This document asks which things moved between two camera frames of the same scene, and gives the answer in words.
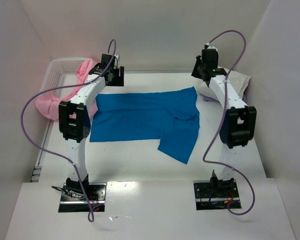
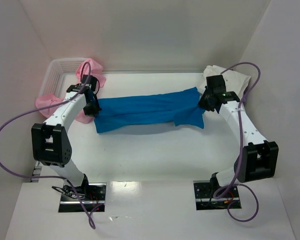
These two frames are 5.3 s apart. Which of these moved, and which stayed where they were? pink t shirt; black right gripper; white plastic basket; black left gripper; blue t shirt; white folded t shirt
Moved: black left gripper; blue t shirt; black right gripper
Stayed: white folded t shirt; pink t shirt; white plastic basket
